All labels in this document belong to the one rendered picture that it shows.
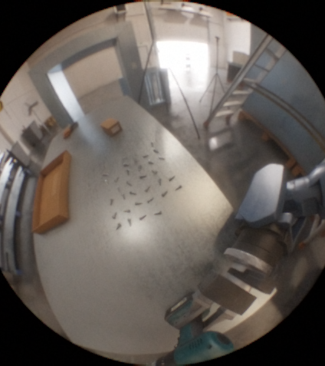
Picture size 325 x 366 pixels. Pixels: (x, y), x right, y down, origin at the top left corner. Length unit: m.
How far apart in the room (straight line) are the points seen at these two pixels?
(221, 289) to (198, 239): 0.17
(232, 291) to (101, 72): 9.46
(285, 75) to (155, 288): 2.24
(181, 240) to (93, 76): 9.36
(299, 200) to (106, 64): 9.41
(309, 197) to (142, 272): 0.45
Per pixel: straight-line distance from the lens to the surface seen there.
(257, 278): 0.22
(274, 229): 0.25
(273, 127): 2.16
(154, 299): 0.40
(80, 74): 9.46
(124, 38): 1.58
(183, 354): 0.23
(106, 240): 0.41
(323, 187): 0.30
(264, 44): 1.35
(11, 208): 3.83
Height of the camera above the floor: 1.00
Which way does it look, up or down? 60 degrees down
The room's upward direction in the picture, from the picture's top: 15 degrees counter-clockwise
